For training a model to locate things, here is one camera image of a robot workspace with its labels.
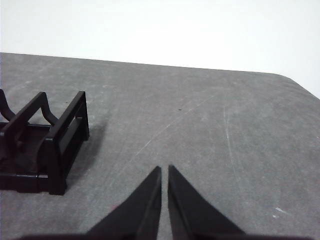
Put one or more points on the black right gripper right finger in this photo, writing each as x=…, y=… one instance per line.
x=190, y=215

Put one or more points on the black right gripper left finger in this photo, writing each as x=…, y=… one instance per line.
x=142, y=215

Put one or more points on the black plate rack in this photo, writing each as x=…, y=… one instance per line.
x=55, y=155

